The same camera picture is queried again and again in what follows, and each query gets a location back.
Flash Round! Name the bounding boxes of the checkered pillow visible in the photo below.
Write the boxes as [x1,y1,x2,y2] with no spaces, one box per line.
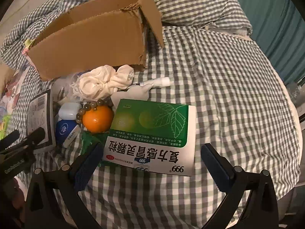
[133,0,253,36]

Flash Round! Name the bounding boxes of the pink cup with yellow lid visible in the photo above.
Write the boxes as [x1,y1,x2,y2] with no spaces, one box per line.
[21,38,36,55]

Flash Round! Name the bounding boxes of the orange fruit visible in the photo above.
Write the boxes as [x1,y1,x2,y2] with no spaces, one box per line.
[82,105,114,134]

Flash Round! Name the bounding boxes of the green white medicine box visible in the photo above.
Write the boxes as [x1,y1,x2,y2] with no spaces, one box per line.
[102,98,197,177]

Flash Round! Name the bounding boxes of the person's left hand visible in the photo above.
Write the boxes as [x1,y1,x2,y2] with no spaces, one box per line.
[9,178,28,211]

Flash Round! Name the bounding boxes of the brown bead bracelet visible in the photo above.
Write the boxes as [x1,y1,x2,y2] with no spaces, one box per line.
[76,99,112,124]

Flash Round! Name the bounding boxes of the blue white cream tube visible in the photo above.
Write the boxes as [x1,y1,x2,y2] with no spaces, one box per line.
[55,119,81,148]

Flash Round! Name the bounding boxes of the clear plastic bottle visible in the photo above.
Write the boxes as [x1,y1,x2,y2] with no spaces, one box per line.
[285,76,305,108]

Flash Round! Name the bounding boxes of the colourful printed paper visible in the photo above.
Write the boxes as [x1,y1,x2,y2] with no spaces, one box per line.
[0,64,31,129]

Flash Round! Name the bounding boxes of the checkered bed sheet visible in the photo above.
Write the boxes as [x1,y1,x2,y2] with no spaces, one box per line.
[10,26,301,229]

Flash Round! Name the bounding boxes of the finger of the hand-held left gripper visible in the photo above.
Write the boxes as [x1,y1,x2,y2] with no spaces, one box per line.
[13,127,46,149]
[0,130,21,149]

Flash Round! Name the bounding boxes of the white crumpled cloth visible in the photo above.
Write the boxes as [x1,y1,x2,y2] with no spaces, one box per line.
[71,65,135,102]

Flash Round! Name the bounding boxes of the brown cardboard box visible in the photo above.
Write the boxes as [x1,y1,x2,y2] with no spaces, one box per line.
[27,0,165,81]

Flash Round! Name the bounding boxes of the green plastic packet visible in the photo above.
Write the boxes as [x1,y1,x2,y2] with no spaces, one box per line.
[80,130,106,167]

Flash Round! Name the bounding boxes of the clear cotton swab jar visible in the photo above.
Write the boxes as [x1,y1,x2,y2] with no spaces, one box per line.
[52,73,83,105]

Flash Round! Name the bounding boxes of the teal curtain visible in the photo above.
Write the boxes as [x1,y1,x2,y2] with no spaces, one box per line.
[224,0,305,72]

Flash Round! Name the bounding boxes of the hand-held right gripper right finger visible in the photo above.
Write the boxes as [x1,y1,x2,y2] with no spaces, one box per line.
[201,143,279,229]

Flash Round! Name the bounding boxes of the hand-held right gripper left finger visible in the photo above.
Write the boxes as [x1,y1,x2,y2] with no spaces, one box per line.
[25,142,104,229]

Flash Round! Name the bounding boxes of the white purple ointment tube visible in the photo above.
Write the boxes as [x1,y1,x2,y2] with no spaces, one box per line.
[139,76,174,87]

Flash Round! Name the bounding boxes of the checkered duvet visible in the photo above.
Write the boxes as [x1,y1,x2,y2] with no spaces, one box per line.
[0,0,72,62]

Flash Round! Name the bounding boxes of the black box with label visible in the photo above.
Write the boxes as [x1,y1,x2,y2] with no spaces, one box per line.
[26,89,57,153]

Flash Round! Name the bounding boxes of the light blue earbuds case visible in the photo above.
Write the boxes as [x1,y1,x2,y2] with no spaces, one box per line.
[58,102,78,120]

